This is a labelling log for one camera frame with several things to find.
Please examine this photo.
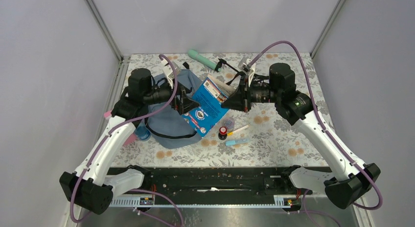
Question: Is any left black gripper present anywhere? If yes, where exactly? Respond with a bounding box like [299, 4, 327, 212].
[144, 76, 201, 114]

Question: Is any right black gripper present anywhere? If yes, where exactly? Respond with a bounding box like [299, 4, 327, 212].
[221, 75, 281, 113]

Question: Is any blue book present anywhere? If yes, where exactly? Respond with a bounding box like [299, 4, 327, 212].
[182, 74, 235, 137]

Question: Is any blue grey backpack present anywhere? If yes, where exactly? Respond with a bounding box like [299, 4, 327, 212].
[145, 69, 202, 149]

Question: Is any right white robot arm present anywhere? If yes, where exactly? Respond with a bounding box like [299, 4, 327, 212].
[221, 63, 380, 209]

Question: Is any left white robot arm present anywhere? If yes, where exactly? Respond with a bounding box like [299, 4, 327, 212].
[59, 68, 202, 216]

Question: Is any clear round container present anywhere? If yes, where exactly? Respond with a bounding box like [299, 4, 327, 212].
[222, 117, 235, 131]

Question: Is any floral table mat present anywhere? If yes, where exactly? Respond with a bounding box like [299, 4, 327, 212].
[112, 53, 333, 167]

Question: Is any white orange pen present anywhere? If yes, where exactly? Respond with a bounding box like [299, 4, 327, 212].
[227, 125, 249, 136]

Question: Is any red black button toy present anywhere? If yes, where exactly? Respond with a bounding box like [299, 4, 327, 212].
[218, 126, 228, 140]

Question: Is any light blue marker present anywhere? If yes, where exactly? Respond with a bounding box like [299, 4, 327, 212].
[225, 138, 250, 146]

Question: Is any mint green tube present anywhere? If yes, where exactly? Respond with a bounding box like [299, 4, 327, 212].
[187, 49, 221, 72]

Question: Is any pink metronome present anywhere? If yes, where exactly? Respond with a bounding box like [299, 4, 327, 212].
[103, 111, 137, 147]

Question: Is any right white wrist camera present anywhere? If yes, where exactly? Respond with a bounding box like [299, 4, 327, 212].
[238, 57, 256, 78]

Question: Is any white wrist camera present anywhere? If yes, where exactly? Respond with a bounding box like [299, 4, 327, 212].
[238, 57, 256, 78]
[161, 60, 181, 89]

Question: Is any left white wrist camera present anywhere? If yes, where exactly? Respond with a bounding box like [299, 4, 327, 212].
[161, 60, 181, 89]

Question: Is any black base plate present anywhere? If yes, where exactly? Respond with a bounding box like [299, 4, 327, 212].
[107, 167, 331, 206]

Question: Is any grey slotted cable duct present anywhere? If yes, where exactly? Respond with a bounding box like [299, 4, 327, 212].
[109, 194, 293, 208]

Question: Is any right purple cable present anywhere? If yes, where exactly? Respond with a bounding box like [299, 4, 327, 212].
[248, 41, 384, 227]

